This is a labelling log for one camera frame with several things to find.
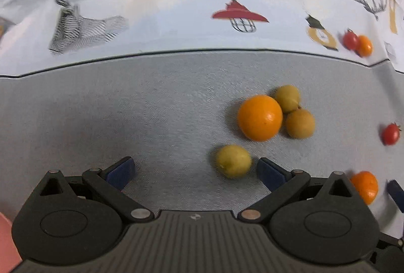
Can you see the red cherry tomato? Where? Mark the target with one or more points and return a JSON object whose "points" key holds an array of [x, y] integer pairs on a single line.
{"points": [[391, 134], [349, 40]]}

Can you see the large orange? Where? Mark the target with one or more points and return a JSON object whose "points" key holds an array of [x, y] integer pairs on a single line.
{"points": [[258, 118]]}

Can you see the small orange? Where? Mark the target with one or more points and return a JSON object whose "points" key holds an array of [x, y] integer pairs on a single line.
{"points": [[367, 186], [365, 46]]}

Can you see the grey printed bed sheet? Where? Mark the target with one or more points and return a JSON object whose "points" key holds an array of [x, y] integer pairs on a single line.
{"points": [[157, 108]]}

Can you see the pink plate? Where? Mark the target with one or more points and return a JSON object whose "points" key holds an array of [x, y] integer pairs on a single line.
{"points": [[8, 241]]}

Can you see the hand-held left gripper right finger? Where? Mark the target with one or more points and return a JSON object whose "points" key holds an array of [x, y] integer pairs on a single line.
{"points": [[270, 172]]}

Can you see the small yellow-green fruit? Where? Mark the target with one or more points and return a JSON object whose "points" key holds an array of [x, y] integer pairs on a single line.
{"points": [[233, 161], [288, 97], [300, 124]]}

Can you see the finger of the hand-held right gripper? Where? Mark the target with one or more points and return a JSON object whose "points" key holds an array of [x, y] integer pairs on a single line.
{"points": [[397, 192], [393, 252]]}

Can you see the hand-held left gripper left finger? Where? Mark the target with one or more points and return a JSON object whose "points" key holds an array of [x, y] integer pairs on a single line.
{"points": [[121, 172]]}

